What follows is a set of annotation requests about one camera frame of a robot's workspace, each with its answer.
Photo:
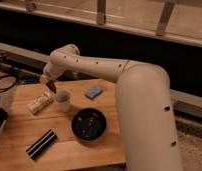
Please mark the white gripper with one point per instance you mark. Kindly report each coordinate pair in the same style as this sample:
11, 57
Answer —
50, 73

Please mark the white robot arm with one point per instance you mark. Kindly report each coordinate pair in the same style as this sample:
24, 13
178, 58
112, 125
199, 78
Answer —
143, 102

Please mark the white ceramic cup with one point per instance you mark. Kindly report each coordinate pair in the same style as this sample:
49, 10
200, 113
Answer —
62, 98

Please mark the white rectangular block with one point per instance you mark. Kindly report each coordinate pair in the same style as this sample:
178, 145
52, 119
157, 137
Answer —
40, 102

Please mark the blue sponge block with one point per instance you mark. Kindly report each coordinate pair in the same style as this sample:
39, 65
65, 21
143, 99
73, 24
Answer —
93, 92

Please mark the wooden board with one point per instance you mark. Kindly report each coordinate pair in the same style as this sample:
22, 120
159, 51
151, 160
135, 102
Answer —
23, 128

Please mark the black round bowl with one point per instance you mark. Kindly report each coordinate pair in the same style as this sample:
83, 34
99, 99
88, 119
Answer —
89, 124

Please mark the black striped rectangular block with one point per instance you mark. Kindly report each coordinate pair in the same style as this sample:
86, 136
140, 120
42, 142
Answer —
38, 147

